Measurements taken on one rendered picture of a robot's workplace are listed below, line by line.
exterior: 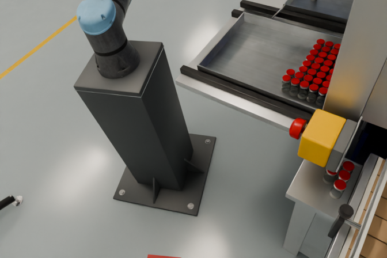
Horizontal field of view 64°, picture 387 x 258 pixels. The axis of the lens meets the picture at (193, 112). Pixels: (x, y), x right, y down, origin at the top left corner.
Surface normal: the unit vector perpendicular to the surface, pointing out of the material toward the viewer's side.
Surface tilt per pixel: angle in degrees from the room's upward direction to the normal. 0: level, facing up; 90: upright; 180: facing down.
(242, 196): 0
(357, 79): 90
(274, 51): 0
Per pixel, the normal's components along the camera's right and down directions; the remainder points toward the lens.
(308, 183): -0.15, -0.60
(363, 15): -0.56, 0.70
